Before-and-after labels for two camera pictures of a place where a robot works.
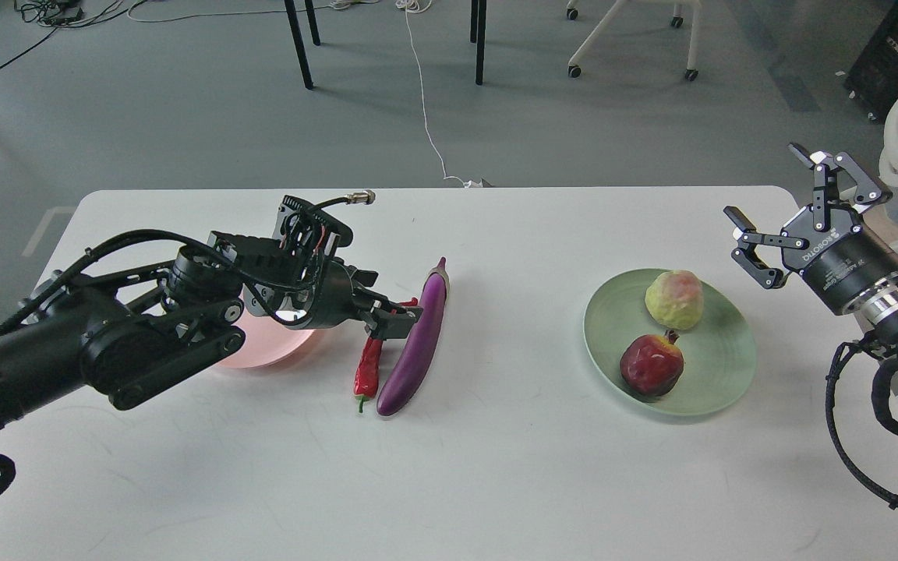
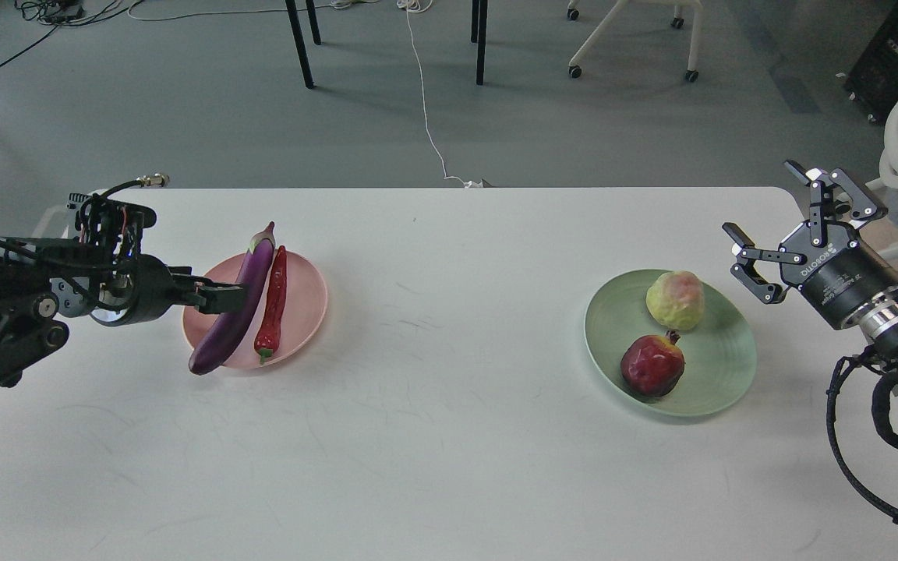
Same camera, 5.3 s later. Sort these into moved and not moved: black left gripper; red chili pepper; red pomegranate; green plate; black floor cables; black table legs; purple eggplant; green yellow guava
Moved: red chili pepper; black left gripper; purple eggplant
Not moved: black table legs; green plate; black floor cables; green yellow guava; red pomegranate
